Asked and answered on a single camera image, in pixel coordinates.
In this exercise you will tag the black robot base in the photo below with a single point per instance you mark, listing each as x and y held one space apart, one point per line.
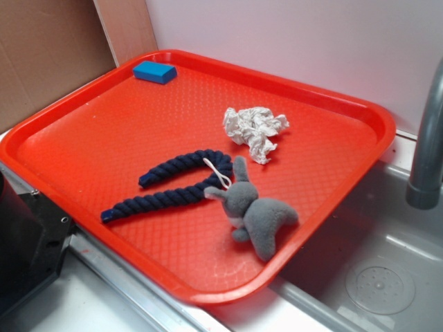
34 238

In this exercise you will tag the crumpled white paper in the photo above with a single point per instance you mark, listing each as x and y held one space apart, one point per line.
254 127

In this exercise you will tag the red plastic tray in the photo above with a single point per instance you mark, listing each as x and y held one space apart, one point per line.
88 151

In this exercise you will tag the grey plush bunny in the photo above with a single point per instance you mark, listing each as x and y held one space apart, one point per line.
254 219

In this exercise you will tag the blue rectangular block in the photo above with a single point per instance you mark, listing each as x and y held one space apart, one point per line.
154 72

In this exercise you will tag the grey toy sink basin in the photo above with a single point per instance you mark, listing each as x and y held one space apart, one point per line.
373 221

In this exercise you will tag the round sink drain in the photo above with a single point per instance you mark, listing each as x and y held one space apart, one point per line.
380 286

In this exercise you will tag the grey faucet spout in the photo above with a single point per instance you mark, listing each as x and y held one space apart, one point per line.
425 181

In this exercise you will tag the brown cardboard panel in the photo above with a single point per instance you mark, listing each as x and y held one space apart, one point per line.
51 48

